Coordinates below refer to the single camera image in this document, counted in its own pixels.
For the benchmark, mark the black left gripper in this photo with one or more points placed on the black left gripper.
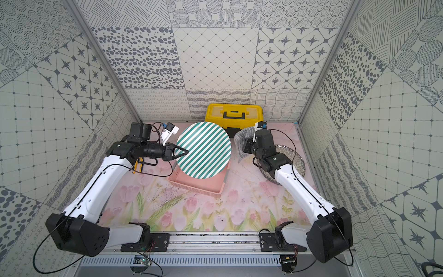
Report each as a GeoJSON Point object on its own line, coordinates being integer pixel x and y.
{"type": "Point", "coordinates": [169, 151]}

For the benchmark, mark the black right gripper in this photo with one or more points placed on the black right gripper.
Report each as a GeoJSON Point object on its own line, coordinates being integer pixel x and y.
{"type": "Point", "coordinates": [247, 146]}

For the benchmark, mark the grey knitted dish cloth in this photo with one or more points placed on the grey knitted dish cloth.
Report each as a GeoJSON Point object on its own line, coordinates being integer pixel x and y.
{"type": "Point", "coordinates": [240, 140]}

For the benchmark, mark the green white striped plate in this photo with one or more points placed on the green white striped plate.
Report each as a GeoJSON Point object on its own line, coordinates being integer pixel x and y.
{"type": "Point", "coordinates": [209, 150]}

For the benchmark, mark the speckled grey round plate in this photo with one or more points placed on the speckled grey round plate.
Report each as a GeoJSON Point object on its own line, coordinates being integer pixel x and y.
{"type": "Point", "coordinates": [297, 161]}

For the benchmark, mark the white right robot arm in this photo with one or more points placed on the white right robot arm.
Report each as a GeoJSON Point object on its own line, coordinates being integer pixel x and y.
{"type": "Point", "coordinates": [330, 230]}

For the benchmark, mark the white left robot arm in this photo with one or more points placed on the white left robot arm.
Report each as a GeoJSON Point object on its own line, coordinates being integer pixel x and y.
{"type": "Point", "coordinates": [76, 230]}

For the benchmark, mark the yellow and black toolbox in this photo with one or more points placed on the yellow and black toolbox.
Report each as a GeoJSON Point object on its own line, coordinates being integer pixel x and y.
{"type": "Point", "coordinates": [233, 117]}

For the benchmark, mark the pink perforated plastic basket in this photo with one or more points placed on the pink perforated plastic basket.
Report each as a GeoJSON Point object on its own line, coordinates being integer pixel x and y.
{"type": "Point", "coordinates": [211, 186]}

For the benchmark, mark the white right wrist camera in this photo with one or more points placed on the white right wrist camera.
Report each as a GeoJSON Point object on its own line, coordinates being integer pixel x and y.
{"type": "Point", "coordinates": [260, 125]}

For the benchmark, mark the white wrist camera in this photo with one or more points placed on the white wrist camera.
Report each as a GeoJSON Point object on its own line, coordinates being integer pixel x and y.
{"type": "Point", "coordinates": [260, 125]}
{"type": "Point", "coordinates": [169, 129]}

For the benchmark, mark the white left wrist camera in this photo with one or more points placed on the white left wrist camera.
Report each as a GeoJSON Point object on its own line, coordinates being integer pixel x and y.
{"type": "Point", "coordinates": [169, 129]}

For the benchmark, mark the yellow handled pliers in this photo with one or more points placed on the yellow handled pliers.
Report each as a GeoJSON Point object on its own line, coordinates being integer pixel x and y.
{"type": "Point", "coordinates": [138, 167]}

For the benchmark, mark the aluminium mounting rail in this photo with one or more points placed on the aluminium mounting rail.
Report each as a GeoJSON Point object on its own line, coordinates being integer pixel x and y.
{"type": "Point", "coordinates": [195, 243]}

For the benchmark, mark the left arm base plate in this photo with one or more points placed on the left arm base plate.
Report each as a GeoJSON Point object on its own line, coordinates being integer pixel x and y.
{"type": "Point", "coordinates": [152, 242]}

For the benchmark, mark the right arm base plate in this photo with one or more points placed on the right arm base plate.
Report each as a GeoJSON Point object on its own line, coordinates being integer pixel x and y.
{"type": "Point", "coordinates": [270, 242]}

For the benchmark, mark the white perforated cable tray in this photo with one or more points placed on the white perforated cable tray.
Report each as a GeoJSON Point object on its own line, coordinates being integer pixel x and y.
{"type": "Point", "coordinates": [185, 260]}

